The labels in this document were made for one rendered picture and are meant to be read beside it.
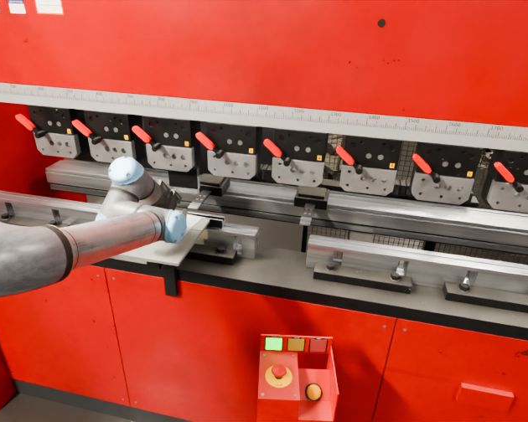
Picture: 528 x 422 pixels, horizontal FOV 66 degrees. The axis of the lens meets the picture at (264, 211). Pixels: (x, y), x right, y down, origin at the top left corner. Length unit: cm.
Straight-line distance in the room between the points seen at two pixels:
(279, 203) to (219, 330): 51
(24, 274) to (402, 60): 92
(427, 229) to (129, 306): 111
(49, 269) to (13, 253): 6
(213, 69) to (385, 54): 45
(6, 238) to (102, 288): 92
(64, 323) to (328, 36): 140
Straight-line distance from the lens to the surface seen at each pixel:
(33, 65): 147
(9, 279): 68
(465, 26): 112
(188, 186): 136
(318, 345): 120
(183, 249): 123
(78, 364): 195
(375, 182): 119
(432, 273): 137
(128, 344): 171
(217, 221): 137
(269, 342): 119
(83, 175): 188
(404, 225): 158
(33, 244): 69
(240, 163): 122
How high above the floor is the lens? 167
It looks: 28 degrees down
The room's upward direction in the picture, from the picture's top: 2 degrees clockwise
